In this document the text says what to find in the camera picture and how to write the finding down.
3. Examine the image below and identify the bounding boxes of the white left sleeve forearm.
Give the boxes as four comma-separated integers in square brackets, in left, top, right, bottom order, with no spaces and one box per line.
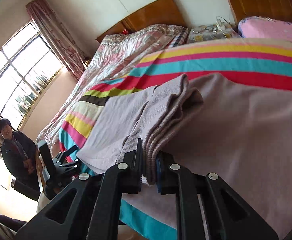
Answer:
[36,191,50,213]

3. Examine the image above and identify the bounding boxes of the wooden bed footboard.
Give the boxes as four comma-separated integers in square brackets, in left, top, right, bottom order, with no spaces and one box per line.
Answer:
[35,150,46,191]

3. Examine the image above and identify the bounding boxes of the pink floral shiny quilt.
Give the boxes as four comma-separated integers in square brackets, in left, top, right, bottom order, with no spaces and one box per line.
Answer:
[36,24,184,150]

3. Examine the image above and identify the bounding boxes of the mauve pink pants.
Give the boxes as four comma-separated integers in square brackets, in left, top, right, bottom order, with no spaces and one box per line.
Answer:
[78,73,292,239]

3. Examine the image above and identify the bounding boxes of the standing person dark jacket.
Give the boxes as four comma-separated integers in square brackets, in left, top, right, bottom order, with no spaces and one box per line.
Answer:
[0,119,39,192]

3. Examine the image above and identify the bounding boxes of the black thermos bottle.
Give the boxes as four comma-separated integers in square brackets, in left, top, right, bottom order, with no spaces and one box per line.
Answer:
[11,178,40,201]

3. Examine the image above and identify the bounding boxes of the plaid checkered blanket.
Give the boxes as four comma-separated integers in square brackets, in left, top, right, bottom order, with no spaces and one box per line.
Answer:
[166,28,189,48]

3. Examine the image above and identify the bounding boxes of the left wooden headboard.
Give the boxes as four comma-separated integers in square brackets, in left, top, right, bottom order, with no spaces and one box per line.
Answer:
[96,0,186,43]

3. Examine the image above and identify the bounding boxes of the floral pink curtain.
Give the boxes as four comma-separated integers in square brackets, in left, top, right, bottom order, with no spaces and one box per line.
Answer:
[26,0,86,80]

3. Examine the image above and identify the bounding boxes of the window with frame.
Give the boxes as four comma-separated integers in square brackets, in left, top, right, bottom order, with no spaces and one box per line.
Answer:
[0,22,63,129]

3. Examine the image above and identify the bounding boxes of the pink floral pillow bedding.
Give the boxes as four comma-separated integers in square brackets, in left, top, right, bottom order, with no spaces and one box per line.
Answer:
[237,17,292,42]

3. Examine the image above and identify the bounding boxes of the rainbow striped bed sheet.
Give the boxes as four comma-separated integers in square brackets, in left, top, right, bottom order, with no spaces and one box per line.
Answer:
[58,37,292,240]

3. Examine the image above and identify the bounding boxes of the cluttered nightstand top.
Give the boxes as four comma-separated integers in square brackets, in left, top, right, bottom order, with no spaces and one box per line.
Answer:
[187,24,241,44]

